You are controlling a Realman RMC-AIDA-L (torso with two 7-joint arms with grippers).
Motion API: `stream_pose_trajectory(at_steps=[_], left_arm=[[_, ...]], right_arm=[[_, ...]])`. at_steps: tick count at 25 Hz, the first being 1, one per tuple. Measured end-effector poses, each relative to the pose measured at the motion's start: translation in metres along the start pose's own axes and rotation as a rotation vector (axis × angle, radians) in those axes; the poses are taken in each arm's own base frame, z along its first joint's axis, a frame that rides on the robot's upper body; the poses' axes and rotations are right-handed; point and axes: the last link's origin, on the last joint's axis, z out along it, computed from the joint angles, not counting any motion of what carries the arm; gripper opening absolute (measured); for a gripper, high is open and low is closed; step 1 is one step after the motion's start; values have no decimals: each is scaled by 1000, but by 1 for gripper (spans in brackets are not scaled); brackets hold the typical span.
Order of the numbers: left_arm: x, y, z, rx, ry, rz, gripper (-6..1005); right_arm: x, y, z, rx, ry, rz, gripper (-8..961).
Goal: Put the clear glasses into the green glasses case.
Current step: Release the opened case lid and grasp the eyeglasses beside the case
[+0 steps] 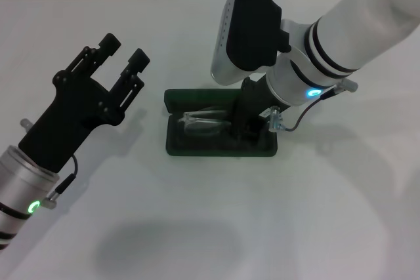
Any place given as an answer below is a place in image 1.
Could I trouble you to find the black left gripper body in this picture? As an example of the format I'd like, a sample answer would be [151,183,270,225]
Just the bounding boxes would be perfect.
[17,70,126,174]

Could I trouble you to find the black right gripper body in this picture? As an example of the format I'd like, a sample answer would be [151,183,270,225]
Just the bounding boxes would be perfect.
[232,76,290,123]

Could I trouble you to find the green glasses case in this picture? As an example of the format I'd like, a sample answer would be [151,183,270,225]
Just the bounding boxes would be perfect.
[163,87,280,158]

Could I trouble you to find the clear white glasses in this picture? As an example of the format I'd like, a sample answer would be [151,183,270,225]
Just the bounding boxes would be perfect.
[177,109,235,138]

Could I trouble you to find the clear plug on right gripper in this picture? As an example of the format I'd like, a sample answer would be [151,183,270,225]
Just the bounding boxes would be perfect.
[266,105,287,134]

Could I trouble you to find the silver black right wrist camera box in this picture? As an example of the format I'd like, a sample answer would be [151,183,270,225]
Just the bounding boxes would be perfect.
[209,0,293,87]

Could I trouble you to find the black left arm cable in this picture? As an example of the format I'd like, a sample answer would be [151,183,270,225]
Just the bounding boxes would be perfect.
[45,155,79,210]

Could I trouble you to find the dark right arm cable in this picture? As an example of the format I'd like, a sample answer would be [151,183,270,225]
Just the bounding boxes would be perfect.
[283,79,359,134]

